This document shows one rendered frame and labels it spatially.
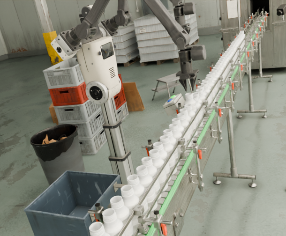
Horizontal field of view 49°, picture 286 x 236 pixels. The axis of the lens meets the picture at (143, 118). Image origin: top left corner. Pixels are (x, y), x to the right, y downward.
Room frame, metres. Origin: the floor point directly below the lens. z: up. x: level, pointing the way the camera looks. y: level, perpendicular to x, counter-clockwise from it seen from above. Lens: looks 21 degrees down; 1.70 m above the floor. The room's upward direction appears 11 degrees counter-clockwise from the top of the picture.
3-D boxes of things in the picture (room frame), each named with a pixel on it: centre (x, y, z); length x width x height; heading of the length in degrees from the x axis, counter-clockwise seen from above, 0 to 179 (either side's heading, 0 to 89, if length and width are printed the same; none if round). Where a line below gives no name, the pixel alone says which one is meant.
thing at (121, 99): (4.50, 0.51, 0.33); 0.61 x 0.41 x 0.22; 156
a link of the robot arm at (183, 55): (1.50, -0.26, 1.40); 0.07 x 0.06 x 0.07; 62
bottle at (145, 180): (0.93, 0.04, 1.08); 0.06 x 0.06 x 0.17
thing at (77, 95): (3.84, 0.74, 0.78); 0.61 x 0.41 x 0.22; 159
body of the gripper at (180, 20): (1.99, -0.33, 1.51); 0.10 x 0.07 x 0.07; 63
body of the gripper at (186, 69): (1.50, -0.25, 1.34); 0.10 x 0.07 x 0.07; 63
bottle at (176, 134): (1.24, -0.12, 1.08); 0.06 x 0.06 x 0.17
